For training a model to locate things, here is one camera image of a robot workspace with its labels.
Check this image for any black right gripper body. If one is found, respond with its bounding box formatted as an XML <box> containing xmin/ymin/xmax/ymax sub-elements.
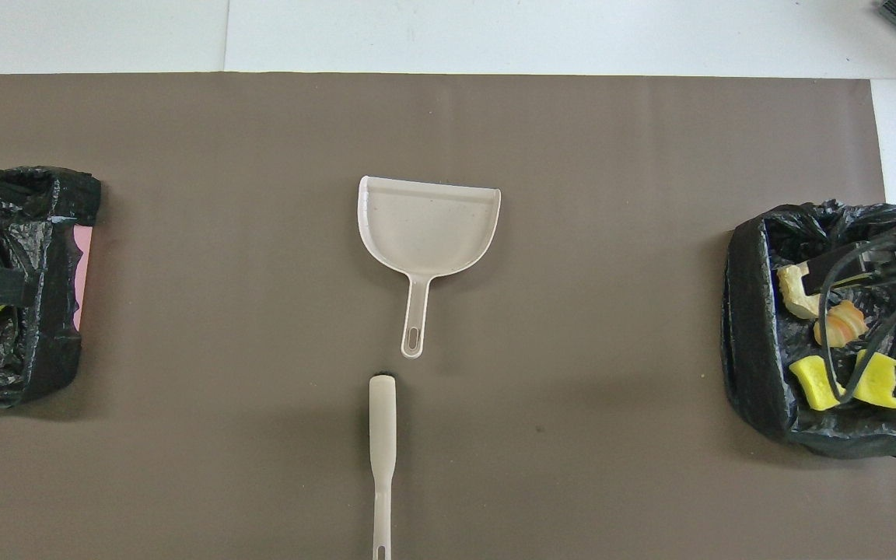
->
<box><xmin>802</xmin><ymin>226</ymin><xmax>896</xmax><ymax>296</ymax></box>

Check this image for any pale toy food piece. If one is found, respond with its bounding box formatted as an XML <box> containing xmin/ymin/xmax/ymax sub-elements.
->
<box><xmin>776</xmin><ymin>261</ymin><xmax>821</xmax><ymax>320</ymax></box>

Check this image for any yellow sponge with green layer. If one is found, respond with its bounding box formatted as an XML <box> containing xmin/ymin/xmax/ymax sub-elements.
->
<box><xmin>852</xmin><ymin>349</ymin><xmax>896</xmax><ymax>410</ymax></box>

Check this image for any yellow sponge chunk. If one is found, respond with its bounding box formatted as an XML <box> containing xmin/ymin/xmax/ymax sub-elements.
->
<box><xmin>789</xmin><ymin>355</ymin><xmax>847</xmax><ymax>411</ymax></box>

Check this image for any beige brush with black bristles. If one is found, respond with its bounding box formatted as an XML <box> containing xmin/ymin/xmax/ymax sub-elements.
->
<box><xmin>368</xmin><ymin>372</ymin><xmax>399</xmax><ymax>560</ymax></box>

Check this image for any beige plastic dustpan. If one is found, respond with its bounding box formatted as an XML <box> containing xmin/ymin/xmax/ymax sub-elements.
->
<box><xmin>356</xmin><ymin>176</ymin><xmax>502</xmax><ymax>361</ymax></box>

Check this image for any pink bin with black bag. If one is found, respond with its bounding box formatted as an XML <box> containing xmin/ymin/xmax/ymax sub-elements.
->
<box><xmin>0</xmin><ymin>166</ymin><xmax>103</xmax><ymax>408</ymax></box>

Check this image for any bin lined with black bag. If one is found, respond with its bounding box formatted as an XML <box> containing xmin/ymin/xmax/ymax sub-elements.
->
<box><xmin>720</xmin><ymin>199</ymin><xmax>896</xmax><ymax>466</ymax></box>

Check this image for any brown paper table mat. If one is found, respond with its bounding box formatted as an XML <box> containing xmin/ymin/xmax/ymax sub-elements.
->
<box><xmin>0</xmin><ymin>73</ymin><xmax>896</xmax><ymax>560</ymax></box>

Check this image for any black cable along right arm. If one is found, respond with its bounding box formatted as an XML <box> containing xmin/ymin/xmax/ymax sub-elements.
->
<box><xmin>817</xmin><ymin>237</ymin><xmax>896</xmax><ymax>407</ymax></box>

